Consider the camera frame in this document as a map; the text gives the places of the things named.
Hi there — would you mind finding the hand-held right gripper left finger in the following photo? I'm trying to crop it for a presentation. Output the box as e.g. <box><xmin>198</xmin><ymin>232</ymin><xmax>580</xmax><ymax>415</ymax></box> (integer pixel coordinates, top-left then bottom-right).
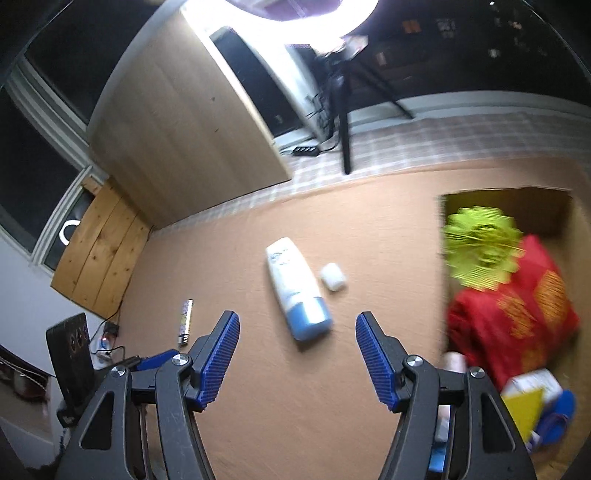
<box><xmin>55</xmin><ymin>311</ymin><xmax>242</xmax><ymax>480</ymax></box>

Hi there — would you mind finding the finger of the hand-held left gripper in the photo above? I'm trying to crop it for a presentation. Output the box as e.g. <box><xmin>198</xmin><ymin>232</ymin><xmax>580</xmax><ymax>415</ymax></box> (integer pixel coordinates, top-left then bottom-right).
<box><xmin>136</xmin><ymin>349</ymin><xmax>181</xmax><ymax>372</ymax></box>

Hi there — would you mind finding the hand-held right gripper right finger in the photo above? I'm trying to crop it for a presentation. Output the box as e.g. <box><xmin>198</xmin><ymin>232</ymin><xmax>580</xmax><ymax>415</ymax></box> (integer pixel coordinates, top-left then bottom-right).
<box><xmin>355</xmin><ymin>312</ymin><xmax>539</xmax><ymax>480</ymax></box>

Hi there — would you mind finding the small cylindrical tube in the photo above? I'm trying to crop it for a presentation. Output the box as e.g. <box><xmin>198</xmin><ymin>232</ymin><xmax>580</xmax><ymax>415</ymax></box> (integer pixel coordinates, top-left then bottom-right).
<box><xmin>178</xmin><ymin>299</ymin><xmax>194</xmax><ymax>347</ymax></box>

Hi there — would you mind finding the white lotion tube blue cap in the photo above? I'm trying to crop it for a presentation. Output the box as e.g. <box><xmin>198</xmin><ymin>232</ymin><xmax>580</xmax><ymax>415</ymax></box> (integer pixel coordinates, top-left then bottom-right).
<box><xmin>265</xmin><ymin>237</ymin><xmax>334</xmax><ymax>342</ymax></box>

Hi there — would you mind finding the red snack bag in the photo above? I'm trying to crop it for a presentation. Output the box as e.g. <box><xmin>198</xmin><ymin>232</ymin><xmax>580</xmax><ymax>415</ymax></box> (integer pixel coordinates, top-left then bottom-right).
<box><xmin>447</xmin><ymin>234</ymin><xmax>580</xmax><ymax>388</ymax></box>

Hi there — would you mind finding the yellow shuttlecock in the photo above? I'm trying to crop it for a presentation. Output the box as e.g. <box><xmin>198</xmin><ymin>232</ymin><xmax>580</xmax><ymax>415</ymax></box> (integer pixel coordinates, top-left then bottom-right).
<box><xmin>443</xmin><ymin>206</ymin><xmax>525</xmax><ymax>291</ymax></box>

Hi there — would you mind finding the white charger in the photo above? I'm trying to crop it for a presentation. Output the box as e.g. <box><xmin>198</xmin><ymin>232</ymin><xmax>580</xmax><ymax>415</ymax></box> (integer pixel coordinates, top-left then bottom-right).
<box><xmin>503</xmin><ymin>369</ymin><xmax>561</xmax><ymax>407</ymax></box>

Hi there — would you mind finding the yellow card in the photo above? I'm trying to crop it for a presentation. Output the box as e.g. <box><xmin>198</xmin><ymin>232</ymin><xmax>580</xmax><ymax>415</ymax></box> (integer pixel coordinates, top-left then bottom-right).
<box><xmin>501</xmin><ymin>388</ymin><xmax>546</xmax><ymax>444</ymax></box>

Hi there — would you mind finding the blue phone stand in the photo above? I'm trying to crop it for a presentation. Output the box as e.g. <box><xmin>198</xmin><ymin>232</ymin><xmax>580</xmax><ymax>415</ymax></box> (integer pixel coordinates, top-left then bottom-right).
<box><xmin>536</xmin><ymin>390</ymin><xmax>578</xmax><ymax>446</ymax></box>

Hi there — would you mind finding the cardboard box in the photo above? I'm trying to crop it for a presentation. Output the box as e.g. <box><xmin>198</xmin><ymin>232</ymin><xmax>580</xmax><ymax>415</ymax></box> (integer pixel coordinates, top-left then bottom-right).
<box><xmin>436</xmin><ymin>186</ymin><xmax>591</xmax><ymax>480</ymax></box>

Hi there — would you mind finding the pine wood panel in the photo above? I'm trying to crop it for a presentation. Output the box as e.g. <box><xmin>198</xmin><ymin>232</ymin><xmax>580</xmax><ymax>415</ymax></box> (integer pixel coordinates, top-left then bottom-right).
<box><xmin>51</xmin><ymin>180</ymin><xmax>151</xmax><ymax>319</ymax></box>

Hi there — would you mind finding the black tripod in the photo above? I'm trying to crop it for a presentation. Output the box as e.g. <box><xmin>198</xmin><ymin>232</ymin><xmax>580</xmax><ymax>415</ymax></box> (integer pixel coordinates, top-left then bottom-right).
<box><xmin>318</xmin><ymin>46</ymin><xmax>414</xmax><ymax>175</ymax></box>

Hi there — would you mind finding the checked bed sheet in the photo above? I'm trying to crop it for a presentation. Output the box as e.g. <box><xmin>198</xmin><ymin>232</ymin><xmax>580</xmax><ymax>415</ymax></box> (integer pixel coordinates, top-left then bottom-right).
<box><xmin>152</xmin><ymin>108</ymin><xmax>591</xmax><ymax>234</ymax></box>

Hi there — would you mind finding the wooden cabinet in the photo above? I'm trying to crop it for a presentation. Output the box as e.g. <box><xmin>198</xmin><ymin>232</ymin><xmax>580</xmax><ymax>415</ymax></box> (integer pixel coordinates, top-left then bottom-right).
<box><xmin>88</xmin><ymin>7</ymin><xmax>294</xmax><ymax>227</ymax></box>

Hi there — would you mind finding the dark panel with white frame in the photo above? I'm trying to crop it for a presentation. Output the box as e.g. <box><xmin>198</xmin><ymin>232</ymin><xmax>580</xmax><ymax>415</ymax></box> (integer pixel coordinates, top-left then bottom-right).
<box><xmin>210</xmin><ymin>27</ymin><xmax>324</xmax><ymax>139</ymax></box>

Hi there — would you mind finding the white ring light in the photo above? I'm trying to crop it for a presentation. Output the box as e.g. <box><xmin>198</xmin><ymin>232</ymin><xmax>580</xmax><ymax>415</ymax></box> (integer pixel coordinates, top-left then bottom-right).
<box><xmin>185</xmin><ymin>0</ymin><xmax>379</xmax><ymax>44</ymax></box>

